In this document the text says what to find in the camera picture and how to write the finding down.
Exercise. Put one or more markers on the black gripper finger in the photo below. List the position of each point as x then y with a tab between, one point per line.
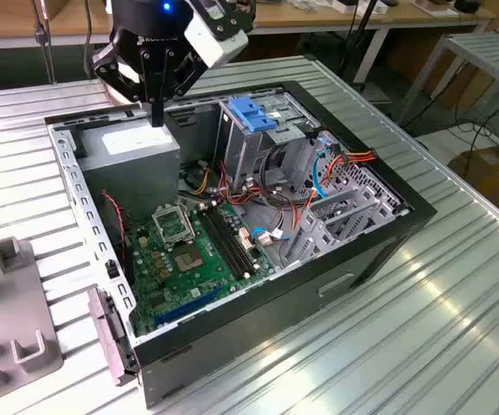
147	78
169	73

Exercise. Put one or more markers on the grey metal disk bay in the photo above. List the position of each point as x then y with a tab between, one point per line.
318	240

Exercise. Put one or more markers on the blue plastic drive latch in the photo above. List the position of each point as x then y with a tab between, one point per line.
249	112

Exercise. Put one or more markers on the grey power supply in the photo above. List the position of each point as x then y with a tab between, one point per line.
132	173

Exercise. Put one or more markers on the grey metal drive cage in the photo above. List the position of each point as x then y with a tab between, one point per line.
240	151

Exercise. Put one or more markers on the long wooden desk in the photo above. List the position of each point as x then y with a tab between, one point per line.
283	21

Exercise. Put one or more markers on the black case fan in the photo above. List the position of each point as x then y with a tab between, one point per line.
113	225

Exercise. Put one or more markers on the black RAM slot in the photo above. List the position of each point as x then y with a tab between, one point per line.
238	239
232	240
227	241
221	243

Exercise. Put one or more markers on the CPU socket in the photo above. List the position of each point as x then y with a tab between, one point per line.
188	259

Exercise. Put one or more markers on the small white box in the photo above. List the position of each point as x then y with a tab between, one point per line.
344	6

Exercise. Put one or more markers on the black tripod stand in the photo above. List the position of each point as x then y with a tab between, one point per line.
364	41

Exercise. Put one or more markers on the green motherboard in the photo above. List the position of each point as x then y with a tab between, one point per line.
167	294

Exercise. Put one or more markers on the blue expansion slot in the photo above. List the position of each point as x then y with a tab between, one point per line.
188	306

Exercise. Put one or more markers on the grey parts rack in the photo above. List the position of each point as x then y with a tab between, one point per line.
15	302

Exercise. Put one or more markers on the grey plastic case panel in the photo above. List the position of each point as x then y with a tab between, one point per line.
110	337

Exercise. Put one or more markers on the black PC case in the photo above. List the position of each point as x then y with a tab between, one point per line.
253	328

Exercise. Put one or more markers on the black round device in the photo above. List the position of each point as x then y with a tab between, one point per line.
467	5

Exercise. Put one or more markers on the metal slat side table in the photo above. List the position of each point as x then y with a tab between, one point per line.
491	56

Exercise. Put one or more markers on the large brown cardboard box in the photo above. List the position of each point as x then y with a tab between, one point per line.
491	173

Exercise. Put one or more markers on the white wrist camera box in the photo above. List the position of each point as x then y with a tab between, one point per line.
208	43

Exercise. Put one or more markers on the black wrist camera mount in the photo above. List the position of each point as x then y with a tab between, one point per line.
227	13

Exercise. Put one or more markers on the small black case switch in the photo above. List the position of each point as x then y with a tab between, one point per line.
112	270

